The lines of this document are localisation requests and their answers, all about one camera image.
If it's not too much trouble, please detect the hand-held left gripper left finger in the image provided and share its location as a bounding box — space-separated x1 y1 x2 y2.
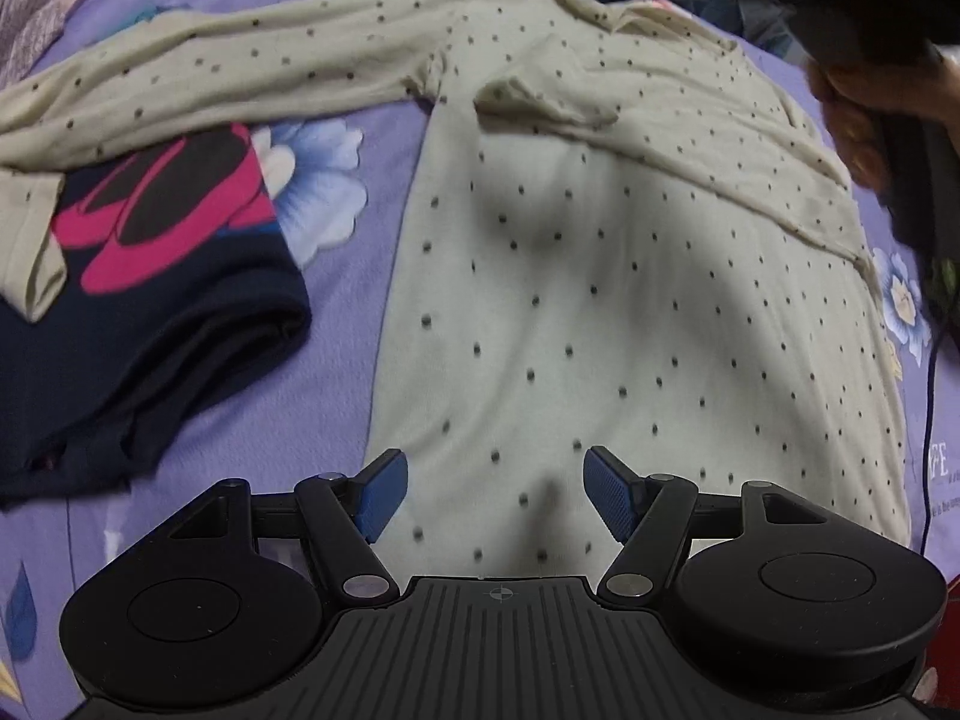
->
156 448 411 607

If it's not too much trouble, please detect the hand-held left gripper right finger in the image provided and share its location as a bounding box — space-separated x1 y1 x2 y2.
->
582 445 827 608

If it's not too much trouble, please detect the cream polka dot shirt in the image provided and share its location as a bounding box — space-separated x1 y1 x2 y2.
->
0 0 914 565

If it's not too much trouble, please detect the person's right hand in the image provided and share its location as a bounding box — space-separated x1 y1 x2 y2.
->
806 51 960 192

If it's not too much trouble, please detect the purple floral bed sheet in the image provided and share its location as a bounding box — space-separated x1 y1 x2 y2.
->
0 0 960 720

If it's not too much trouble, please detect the navy cartoon print garment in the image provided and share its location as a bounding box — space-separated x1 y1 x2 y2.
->
0 124 314 512

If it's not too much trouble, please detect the black cable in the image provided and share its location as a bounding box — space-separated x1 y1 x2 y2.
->
909 251 957 550

